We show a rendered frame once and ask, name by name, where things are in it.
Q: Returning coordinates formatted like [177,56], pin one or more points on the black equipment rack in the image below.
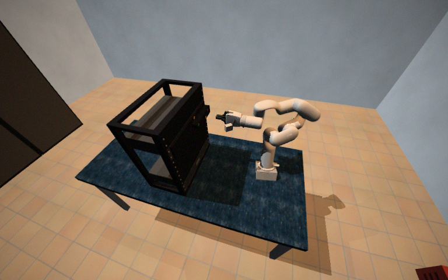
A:
[174,128]

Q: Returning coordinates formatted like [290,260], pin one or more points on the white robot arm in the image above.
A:
[271,137]

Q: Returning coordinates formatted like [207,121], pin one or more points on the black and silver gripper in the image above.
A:
[229,116]

